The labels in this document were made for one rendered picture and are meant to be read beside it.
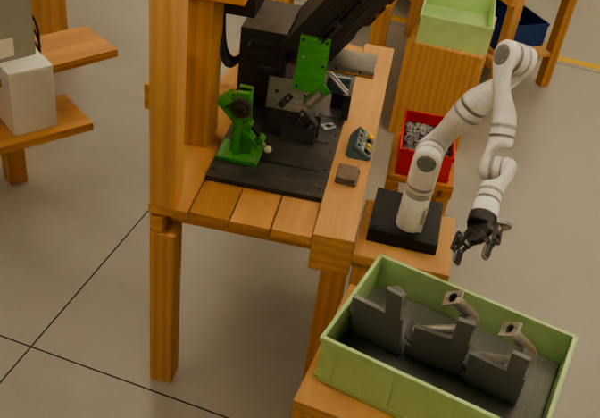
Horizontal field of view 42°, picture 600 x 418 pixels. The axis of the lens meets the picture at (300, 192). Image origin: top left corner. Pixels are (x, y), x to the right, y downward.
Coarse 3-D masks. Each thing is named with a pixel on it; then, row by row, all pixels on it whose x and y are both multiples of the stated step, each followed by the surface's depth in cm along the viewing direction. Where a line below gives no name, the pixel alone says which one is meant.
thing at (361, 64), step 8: (288, 56) 305; (336, 56) 310; (344, 56) 310; (352, 56) 311; (360, 56) 312; (368, 56) 313; (376, 56) 314; (328, 64) 304; (336, 64) 304; (344, 64) 305; (352, 64) 306; (360, 64) 306; (368, 64) 307; (376, 64) 308; (344, 72) 304; (352, 72) 304; (360, 72) 303; (368, 72) 302
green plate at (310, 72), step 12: (312, 36) 289; (300, 48) 291; (312, 48) 290; (324, 48) 290; (300, 60) 292; (312, 60) 292; (324, 60) 291; (300, 72) 294; (312, 72) 293; (324, 72) 293; (300, 84) 296; (312, 84) 295
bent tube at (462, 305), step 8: (448, 296) 199; (456, 296) 199; (448, 304) 197; (456, 304) 195; (464, 304) 198; (464, 312) 198; (472, 312) 199; (432, 328) 214; (440, 328) 212; (448, 328) 211
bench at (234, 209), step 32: (224, 128) 305; (192, 160) 285; (192, 192) 270; (224, 192) 272; (256, 192) 274; (160, 224) 267; (192, 224) 274; (224, 224) 261; (256, 224) 260; (288, 224) 262; (160, 256) 275; (160, 288) 284; (320, 288) 270; (160, 320) 293; (320, 320) 278; (160, 352) 304
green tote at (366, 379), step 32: (384, 256) 241; (416, 288) 241; (448, 288) 235; (480, 320) 235; (512, 320) 229; (320, 352) 216; (352, 352) 208; (544, 352) 230; (352, 384) 215; (384, 384) 209; (416, 384) 203; (416, 416) 209; (448, 416) 204; (480, 416) 198; (544, 416) 208
